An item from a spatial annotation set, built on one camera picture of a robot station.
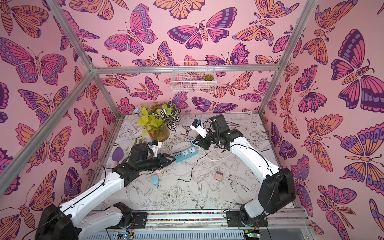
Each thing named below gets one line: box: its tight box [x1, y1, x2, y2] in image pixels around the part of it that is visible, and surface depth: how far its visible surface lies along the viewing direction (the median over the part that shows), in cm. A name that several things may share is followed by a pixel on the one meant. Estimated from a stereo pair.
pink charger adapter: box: [215, 171, 224, 181], surface depth 89 cm
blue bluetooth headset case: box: [151, 174, 159, 186], surface depth 89 cm
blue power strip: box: [174, 145, 198, 163], surface depth 97 cm
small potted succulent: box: [204, 74, 214, 81], surface depth 94 cm
